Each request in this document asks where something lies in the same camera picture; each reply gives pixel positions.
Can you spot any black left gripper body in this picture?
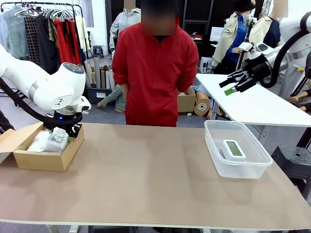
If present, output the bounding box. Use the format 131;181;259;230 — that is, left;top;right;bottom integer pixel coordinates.
44;113;83;130

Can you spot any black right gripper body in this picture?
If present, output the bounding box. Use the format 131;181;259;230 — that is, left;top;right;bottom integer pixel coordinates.
243;62;272;83

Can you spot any bubble-wrapped clock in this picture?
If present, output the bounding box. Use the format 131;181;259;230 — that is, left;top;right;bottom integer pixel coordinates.
27;129;53;152
46;127;69;153

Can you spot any unwrapped white digital clock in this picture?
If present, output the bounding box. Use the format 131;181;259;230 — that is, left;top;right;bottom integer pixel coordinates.
222;139;247;162

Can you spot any white crate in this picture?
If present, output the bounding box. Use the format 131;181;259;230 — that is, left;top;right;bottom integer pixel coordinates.
199;56;213;74

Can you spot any open brown cardboard box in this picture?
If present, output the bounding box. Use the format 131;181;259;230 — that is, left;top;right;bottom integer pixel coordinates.
0;120;85;172

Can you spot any white work table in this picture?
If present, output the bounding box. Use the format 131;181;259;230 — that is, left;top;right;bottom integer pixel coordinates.
195;73;311;127

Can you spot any mannequin in beige coat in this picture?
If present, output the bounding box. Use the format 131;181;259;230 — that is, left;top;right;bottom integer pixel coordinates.
211;0;255;73

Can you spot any black tripod stand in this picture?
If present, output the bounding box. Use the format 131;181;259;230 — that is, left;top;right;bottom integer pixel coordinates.
235;17;259;73

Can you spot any mannequin in cream jacket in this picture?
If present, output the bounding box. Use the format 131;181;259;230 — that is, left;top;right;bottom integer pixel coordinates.
247;0;290;49

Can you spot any dark grey storage bin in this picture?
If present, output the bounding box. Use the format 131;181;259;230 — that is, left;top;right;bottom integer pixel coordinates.
86;85;113;105

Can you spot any white monitor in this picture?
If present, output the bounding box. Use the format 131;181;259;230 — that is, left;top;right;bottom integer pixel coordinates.
209;26;225;42

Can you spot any skin-coloured mannequin limb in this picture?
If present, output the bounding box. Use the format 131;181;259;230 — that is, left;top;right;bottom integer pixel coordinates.
288;80;311;112

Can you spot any floor mannequin in grey clothes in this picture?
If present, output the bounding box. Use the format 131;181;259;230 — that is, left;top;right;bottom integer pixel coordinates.
97;84;127;114

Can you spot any beige paper roll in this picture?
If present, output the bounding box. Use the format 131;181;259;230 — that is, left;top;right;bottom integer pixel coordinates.
84;60;95;87

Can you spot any small brown cardboard carton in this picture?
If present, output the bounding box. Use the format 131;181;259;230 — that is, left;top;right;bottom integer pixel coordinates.
176;85;198;115

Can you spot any upright grey tube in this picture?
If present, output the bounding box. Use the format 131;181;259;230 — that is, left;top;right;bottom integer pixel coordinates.
93;57;102;89

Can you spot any white paper roll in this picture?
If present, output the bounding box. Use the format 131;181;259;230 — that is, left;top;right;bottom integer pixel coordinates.
108;70;116;89

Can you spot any grey plastic stool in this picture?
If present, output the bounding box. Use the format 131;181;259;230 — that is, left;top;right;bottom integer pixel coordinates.
92;45;104;59

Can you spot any black hanging garment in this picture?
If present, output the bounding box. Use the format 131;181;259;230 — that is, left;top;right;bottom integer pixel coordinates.
35;17;62;75

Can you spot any person in red jacket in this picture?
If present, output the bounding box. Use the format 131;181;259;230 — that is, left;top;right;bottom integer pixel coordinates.
111;0;200;128

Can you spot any red dress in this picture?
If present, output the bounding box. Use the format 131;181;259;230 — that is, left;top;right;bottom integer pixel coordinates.
53;18;83;66

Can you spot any clear plastic container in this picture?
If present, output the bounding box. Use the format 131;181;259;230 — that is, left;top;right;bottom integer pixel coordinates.
204;119;274;180

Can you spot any black plastic stool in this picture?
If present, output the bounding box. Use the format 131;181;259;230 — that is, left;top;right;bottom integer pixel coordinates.
270;145;311;195

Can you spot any grid-pattern dark garment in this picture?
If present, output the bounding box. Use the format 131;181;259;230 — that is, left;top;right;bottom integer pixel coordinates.
24;16;41;66

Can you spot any grey knit garment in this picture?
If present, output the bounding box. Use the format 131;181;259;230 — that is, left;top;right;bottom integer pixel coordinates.
0;5;29;59

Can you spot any mannequin in grey hoodie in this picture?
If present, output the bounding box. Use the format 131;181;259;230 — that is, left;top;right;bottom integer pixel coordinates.
108;0;142;53

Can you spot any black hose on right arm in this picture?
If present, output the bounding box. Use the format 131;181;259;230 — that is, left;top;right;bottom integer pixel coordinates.
259;11;311;88

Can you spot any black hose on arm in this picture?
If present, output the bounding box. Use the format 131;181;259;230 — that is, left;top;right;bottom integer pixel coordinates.
259;11;311;88
0;77;84;126

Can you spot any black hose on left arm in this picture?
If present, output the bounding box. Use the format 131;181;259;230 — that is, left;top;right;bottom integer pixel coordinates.
0;77;84;126

